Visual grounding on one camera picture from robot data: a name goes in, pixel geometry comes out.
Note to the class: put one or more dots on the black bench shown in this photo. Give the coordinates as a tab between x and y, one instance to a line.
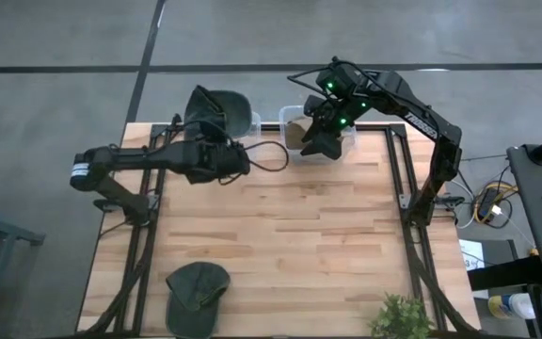
506	273

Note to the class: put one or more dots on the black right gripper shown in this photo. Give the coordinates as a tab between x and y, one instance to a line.
346	113

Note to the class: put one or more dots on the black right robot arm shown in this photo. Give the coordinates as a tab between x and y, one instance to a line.
421	122

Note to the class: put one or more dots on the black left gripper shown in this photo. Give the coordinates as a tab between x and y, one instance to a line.
219	160

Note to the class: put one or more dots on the green plant in white pot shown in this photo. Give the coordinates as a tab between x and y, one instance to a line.
400	318

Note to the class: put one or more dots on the khaki cap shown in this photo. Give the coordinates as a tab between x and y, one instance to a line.
297	134

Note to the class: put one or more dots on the white paper sheet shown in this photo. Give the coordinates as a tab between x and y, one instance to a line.
471	254

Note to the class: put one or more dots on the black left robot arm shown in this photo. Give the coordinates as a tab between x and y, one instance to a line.
134	157

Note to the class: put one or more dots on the black power adapter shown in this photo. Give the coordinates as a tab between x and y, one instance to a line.
487	202

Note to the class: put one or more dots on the clear plastic storage bin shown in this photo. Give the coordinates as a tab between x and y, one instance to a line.
286	115
255	124

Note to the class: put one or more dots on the dark green cap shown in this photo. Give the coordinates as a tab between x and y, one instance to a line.
226	110
196	292

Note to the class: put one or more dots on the white wipes container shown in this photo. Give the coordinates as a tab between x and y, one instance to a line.
511	306

